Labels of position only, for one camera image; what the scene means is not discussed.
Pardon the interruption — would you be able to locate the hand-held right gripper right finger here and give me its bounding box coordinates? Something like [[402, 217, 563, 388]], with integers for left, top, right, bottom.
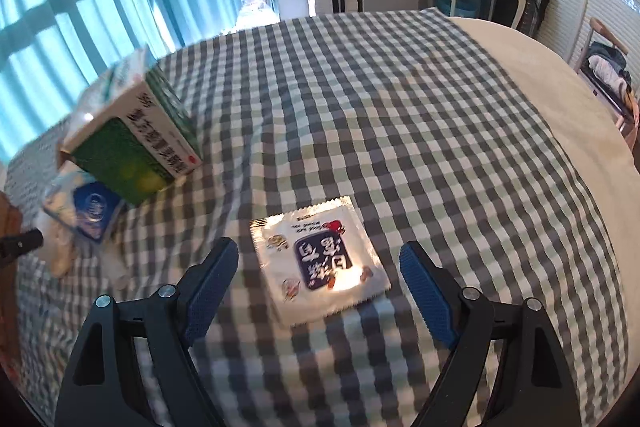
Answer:
[[399, 241, 583, 427]]

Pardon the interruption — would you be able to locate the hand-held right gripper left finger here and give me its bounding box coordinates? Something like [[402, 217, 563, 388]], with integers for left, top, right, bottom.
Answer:
[[54, 237, 240, 427]]

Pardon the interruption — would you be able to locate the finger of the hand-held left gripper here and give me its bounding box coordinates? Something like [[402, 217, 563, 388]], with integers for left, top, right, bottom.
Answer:
[[0, 229, 44, 259]]

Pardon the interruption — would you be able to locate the white snack sachet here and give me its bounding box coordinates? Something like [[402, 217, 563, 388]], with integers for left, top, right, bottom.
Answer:
[[249, 195, 392, 329]]

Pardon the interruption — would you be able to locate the green and white medicine box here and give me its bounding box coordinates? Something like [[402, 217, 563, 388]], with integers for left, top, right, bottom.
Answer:
[[59, 48, 204, 208]]

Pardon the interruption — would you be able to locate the green checked cloth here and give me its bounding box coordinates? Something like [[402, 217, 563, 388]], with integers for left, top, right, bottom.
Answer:
[[0, 9, 625, 427]]

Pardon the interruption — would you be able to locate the wooden chair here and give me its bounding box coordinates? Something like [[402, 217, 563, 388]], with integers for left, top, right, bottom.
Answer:
[[574, 18, 640, 138]]

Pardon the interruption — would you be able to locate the clear plastic bag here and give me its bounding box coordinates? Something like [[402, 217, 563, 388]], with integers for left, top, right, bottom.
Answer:
[[239, 0, 277, 26]]

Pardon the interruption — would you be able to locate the teal storage bin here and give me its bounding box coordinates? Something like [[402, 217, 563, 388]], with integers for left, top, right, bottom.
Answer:
[[432, 0, 477, 18]]

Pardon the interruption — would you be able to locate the pile of clothes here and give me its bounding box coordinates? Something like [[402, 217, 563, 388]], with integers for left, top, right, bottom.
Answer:
[[586, 41, 632, 94]]

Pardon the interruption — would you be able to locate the black hanging cloth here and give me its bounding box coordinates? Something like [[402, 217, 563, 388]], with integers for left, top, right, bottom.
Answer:
[[514, 0, 554, 38]]

